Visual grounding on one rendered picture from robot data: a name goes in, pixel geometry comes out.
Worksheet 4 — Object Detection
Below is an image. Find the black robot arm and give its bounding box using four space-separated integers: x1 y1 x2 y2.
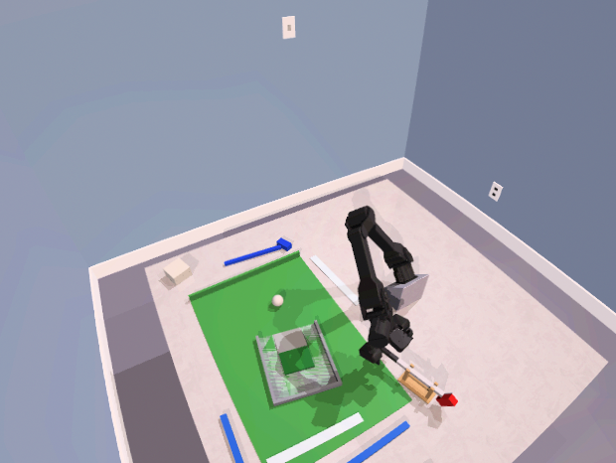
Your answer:
345 206 417 353

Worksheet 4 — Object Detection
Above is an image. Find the green mat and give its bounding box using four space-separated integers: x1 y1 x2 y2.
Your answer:
191 256 412 463

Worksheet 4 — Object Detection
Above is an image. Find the white golf ball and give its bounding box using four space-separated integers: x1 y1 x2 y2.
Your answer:
271 294 283 306

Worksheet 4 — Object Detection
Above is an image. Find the white flat strip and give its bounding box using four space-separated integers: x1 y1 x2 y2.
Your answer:
310 255 359 306
266 412 363 463

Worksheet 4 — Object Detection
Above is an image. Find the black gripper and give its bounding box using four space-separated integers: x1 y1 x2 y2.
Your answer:
359 314 410 366

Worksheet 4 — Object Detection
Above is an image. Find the cream cube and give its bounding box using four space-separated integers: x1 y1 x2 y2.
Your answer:
163 257 193 285

